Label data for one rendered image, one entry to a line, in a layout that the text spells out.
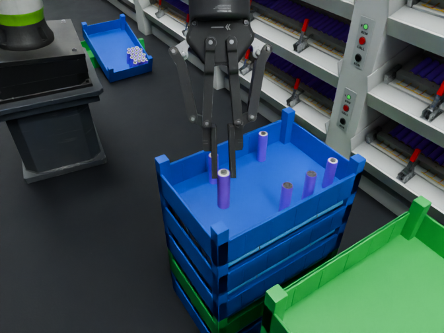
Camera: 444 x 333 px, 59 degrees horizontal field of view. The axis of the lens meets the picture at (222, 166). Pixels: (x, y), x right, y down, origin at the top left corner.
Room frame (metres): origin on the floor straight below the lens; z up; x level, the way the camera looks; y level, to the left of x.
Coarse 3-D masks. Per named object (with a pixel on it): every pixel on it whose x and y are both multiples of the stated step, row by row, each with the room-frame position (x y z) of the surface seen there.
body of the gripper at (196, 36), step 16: (192, 0) 0.47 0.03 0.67; (208, 0) 0.46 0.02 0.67; (224, 0) 0.46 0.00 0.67; (240, 0) 0.47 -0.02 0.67; (192, 16) 0.47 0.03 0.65; (208, 16) 0.45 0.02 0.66; (224, 16) 0.45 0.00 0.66; (240, 16) 0.46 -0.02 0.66; (192, 32) 0.47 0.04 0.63; (208, 32) 0.47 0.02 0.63; (224, 32) 0.47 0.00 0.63; (240, 32) 0.47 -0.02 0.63; (192, 48) 0.46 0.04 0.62; (224, 48) 0.46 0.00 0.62; (240, 48) 0.46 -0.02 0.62; (224, 64) 0.45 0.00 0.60
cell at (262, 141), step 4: (260, 132) 0.60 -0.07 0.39; (264, 132) 0.60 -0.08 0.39; (260, 136) 0.59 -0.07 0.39; (264, 136) 0.59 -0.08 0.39; (260, 140) 0.59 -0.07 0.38; (264, 140) 0.59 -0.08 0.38; (260, 144) 0.59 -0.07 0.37; (264, 144) 0.59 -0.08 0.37; (260, 148) 0.59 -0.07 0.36; (264, 148) 0.59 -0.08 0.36; (260, 152) 0.59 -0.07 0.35; (264, 152) 0.59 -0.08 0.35; (260, 156) 0.59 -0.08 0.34; (264, 156) 0.59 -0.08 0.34; (260, 160) 0.59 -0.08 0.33; (264, 160) 0.59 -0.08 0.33
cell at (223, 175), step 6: (222, 168) 0.40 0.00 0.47; (222, 174) 0.39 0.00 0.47; (228, 174) 0.39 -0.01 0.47; (222, 180) 0.39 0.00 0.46; (228, 180) 0.39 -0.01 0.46; (222, 186) 0.39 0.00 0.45; (228, 186) 0.39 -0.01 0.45; (222, 192) 0.39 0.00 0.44; (228, 192) 0.39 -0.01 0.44; (222, 198) 0.39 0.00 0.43; (228, 198) 0.39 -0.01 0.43; (222, 204) 0.39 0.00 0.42; (228, 204) 0.39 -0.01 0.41
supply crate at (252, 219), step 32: (288, 128) 0.65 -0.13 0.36; (160, 160) 0.51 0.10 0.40; (192, 160) 0.55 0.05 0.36; (224, 160) 0.59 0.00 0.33; (256, 160) 0.60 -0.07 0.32; (288, 160) 0.60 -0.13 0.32; (320, 160) 0.58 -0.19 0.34; (352, 160) 0.51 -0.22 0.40; (160, 192) 0.51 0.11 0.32; (192, 192) 0.51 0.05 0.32; (256, 192) 0.51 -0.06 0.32; (320, 192) 0.45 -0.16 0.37; (352, 192) 0.50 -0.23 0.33; (192, 224) 0.41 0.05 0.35; (224, 224) 0.36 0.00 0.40; (256, 224) 0.39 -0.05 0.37; (288, 224) 0.42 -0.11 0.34; (224, 256) 0.35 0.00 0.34
